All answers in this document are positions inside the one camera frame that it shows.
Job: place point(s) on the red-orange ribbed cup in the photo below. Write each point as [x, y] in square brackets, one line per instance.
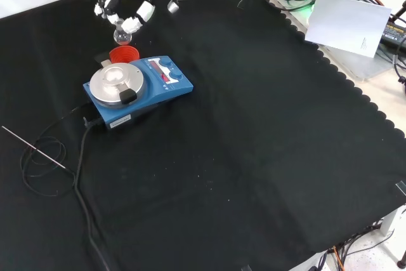
[123, 54]

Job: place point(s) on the blue heater with steel plate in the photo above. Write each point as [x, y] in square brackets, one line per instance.
[139, 99]

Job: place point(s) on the small silver cap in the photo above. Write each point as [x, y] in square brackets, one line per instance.
[172, 6]

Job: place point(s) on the black bench cloth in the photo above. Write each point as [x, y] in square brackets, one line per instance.
[253, 131]

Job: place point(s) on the clear round-bottom glass flask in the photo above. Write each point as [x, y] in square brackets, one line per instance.
[122, 37]

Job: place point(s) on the pale white board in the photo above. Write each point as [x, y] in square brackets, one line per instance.
[347, 23]

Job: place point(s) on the thin steel probe rod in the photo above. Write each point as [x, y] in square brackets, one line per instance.
[35, 148]

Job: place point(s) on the black power adapter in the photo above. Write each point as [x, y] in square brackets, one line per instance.
[393, 33]

